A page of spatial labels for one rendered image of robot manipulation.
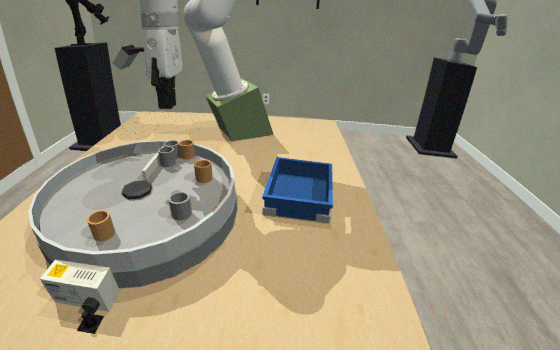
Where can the bronze bushing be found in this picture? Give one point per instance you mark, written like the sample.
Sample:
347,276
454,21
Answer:
186,149
101,227
203,174

